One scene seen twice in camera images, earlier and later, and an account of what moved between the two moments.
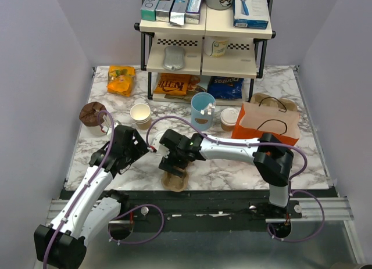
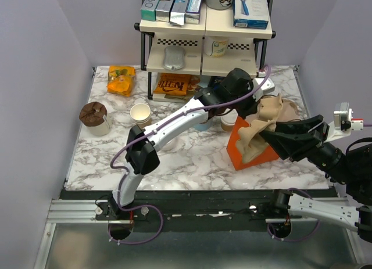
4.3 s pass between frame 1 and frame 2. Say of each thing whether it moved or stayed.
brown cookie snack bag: stayed
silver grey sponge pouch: stayed
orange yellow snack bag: stayed
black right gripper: moved
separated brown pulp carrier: moved
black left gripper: moved
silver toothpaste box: stayed
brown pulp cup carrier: moved
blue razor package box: stayed
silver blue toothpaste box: stayed
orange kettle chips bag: stayed
